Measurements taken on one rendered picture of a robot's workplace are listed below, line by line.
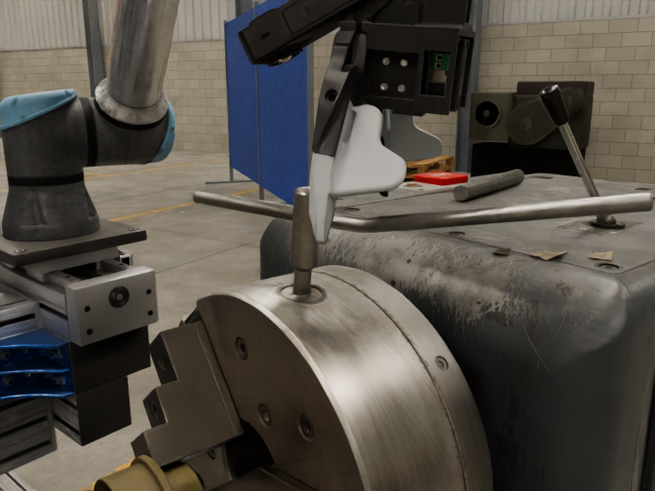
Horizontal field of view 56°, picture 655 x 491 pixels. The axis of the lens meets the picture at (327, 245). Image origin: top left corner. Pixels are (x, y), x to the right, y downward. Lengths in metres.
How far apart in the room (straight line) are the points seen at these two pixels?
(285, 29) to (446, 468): 0.33
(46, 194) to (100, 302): 0.21
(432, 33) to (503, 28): 10.55
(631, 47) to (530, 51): 1.46
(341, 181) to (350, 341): 0.13
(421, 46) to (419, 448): 0.27
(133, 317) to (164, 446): 0.52
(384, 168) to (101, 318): 0.68
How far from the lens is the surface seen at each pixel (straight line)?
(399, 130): 0.49
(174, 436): 0.52
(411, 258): 0.59
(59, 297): 1.00
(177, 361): 0.54
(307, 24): 0.44
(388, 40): 0.40
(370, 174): 0.38
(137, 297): 1.01
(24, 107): 1.06
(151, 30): 0.96
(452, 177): 0.95
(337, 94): 0.39
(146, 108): 1.05
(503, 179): 0.91
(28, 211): 1.08
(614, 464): 0.54
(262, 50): 0.45
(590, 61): 10.58
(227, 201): 0.50
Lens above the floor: 1.40
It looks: 14 degrees down
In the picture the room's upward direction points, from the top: straight up
